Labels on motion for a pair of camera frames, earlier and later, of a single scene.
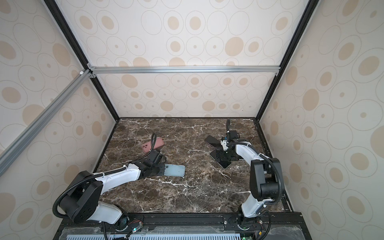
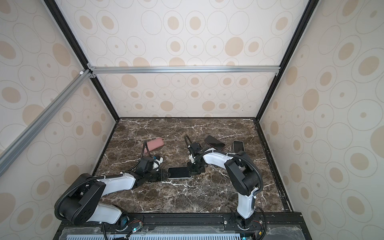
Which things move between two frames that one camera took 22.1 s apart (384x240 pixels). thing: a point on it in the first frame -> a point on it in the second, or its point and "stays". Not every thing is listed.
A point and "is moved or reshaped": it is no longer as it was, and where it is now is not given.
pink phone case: (158, 142) stays
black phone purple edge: (215, 142) stays
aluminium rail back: (163, 70) stays
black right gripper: (223, 157) -> (191, 173)
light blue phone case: (174, 170) is moved or reshaped
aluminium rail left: (43, 116) stays
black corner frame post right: (309, 11) stays
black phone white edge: (224, 164) is moved or reshaped
